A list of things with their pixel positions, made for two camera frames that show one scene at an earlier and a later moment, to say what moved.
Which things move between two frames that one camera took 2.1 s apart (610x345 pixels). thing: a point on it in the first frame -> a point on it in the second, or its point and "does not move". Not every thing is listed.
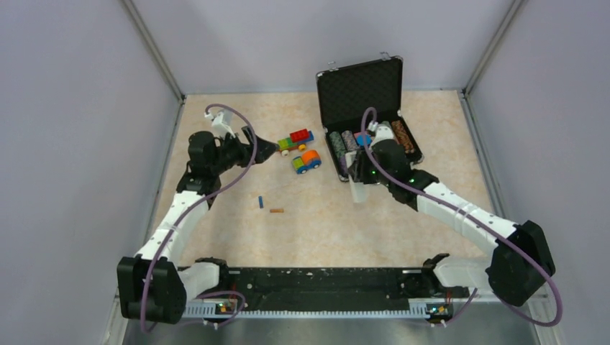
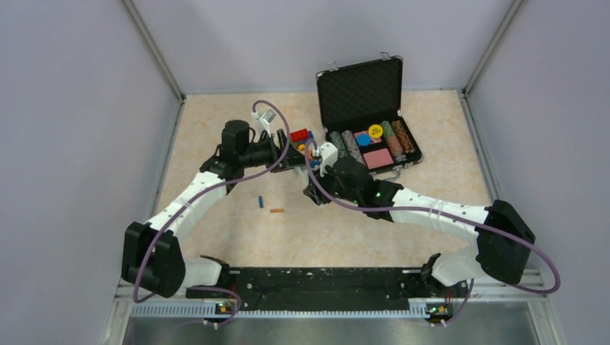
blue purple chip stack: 349,141 does not move
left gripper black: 246,149 -> 293,159
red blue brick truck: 296,139 does not move
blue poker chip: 360,140 does not move
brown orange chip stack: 403,136 does not move
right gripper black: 359,169 -> 318,195
